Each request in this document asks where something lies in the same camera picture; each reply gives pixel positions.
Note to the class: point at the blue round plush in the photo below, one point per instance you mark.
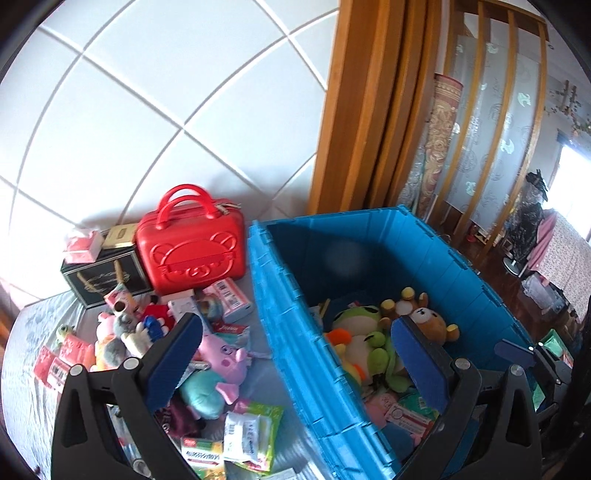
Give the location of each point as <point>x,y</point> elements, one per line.
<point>151,328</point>

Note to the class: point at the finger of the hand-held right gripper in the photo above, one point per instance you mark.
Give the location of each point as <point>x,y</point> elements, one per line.
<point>554,369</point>
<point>515,353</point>

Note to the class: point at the wooden door frame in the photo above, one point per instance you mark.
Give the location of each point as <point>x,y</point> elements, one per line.
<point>364,115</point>

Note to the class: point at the pink tissue pack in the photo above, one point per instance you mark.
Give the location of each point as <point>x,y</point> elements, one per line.
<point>83,247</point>

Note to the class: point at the rolled patterned rug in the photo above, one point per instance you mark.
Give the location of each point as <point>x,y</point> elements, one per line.
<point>438,138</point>

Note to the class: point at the blue plush toy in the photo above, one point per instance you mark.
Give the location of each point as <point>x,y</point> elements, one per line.
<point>399,438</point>

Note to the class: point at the pink and white box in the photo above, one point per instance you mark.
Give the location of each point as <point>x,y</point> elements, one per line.
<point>231,300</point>

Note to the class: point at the green box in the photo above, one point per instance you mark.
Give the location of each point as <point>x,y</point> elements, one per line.
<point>556,344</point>

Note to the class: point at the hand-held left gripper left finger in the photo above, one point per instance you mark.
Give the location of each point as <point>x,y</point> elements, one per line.
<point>175,360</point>

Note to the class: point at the pink floral cloth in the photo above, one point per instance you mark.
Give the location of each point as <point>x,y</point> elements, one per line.
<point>563,258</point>

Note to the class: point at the yellow duck plush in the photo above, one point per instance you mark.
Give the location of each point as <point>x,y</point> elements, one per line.
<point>339,337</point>

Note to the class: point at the white plush toy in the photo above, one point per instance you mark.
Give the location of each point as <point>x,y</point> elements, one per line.
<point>136,339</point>

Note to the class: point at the brown bear plush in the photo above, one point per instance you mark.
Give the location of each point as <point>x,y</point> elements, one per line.
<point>431,323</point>

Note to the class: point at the white lettered box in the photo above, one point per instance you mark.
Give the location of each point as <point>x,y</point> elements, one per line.
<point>182,307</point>

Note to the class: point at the pink packet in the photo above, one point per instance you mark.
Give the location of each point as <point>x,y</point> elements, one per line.
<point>51,369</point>
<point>76,350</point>

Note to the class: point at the small green frog plush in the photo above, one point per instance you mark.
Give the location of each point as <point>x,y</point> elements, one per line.
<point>64,332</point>

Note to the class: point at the grey plush toy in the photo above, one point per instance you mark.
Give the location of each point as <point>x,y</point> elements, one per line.
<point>113,350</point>

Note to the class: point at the frosted glass partition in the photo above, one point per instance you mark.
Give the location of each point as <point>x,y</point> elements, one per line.
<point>494,138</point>

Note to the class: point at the white wipes pack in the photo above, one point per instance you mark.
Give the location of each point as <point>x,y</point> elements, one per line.
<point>242,436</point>

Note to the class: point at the white packet with red label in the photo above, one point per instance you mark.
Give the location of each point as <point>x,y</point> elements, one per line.
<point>411,420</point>

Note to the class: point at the green wet wipes pack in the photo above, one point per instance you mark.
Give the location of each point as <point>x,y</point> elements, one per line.
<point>270,415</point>

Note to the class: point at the black gift box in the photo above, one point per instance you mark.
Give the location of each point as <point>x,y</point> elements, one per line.
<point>97,277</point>

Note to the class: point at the teal plush with pink fins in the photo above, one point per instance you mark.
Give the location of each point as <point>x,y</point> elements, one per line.
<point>203,392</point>

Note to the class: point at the small gold box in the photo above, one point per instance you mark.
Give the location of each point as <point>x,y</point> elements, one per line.
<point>117,235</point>

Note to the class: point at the flat white box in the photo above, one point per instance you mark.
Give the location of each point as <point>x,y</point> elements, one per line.
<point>282,474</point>

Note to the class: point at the blue doll packet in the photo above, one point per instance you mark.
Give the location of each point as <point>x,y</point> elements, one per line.
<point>210,307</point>

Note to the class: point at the blue plastic storage crate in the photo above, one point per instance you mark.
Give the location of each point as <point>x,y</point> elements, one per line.
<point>286,300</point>

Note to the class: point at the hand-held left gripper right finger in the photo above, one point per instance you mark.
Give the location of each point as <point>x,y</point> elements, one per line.
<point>418,364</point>

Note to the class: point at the red toothpaste box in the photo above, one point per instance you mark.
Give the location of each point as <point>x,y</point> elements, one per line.
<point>229,328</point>

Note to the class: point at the red bear-embossed suitcase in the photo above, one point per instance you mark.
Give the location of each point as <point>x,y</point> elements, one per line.
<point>194,249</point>

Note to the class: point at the small pink pig plush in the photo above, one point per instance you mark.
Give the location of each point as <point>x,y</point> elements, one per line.
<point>105,325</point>

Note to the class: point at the black hanging garment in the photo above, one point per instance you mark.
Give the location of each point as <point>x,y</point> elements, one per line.
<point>531,221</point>

